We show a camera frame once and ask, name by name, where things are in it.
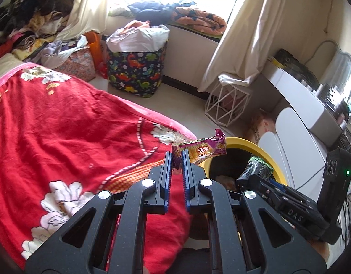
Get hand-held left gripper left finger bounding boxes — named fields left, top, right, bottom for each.
left=25, top=151, right=173, bottom=274

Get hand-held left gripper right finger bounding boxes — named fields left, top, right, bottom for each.
left=181, top=149, right=327, bottom=274

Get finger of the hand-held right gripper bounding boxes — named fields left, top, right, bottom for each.
left=248, top=174, right=290, bottom=197
left=240, top=187, right=281, bottom=213

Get black green snack packet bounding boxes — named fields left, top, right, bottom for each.
left=236, top=155, right=274, bottom=190

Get purple snack wrapper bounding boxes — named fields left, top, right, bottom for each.
left=172, top=128, right=227, bottom=169

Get yellow-rimmed trash bin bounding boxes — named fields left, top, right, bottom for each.
left=202, top=137, right=286, bottom=195

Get white chair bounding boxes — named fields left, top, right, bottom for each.
left=257, top=107, right=328, bottom=197

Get black electronic box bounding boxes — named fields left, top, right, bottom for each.
left=317, top=148, right=351, bottom=220

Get cardboard box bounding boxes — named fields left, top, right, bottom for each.
left=244, top=108, right=276, bottom=146

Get person's dark trousers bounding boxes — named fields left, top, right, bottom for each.
left=179, top=247, right=211, bottom=274

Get white desk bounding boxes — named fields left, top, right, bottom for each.
left=262, top=60, right=347, bottom=147

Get red floral blanket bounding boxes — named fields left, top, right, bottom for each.
left=0, top=62, right=197, bottom=270

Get dinosaur print laundry basket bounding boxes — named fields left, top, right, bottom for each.
left=107, top=41, right=168, bottom=98

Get dark bag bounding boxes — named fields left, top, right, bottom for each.
left=274, top=48, right=320, bottom=84

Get silver framed mirror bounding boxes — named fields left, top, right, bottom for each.
left=321, top=50, right=351, bottom=112

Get pink floral bag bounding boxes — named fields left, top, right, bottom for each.
left=60, top=48, right=96, bottom=82

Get white plastic bag liner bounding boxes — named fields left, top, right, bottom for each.
left=106, top=24, right=170, bottom=53

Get cream curtain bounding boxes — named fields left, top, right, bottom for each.
left=55, top=0, right=110, bottom=42
left=198, top=0, right=317, bottom=92

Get orange bag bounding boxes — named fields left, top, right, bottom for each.
left=84, top=31, right=104, bottom=75

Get orange cloth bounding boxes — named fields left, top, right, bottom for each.
left=124, top=21, right=151, bottom=32

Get orange patterned blanket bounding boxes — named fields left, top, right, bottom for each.
left=171, top=6, right=228, bottom=35

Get lavender cloth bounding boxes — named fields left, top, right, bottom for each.
left=35, top=36, right=89, bottom=69

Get dark jacket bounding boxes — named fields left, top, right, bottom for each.
left=127, top=0, right=182, bottom=20

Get beige bed sheet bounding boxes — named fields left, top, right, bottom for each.
left=0, top=54, right=23, bottom=83

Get pile of dark clothes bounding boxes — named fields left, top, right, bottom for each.
left=0, top=0, right=77, bottom=60

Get white wire basket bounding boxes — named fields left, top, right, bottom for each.
left=204, top=74, right=254, bottom=126

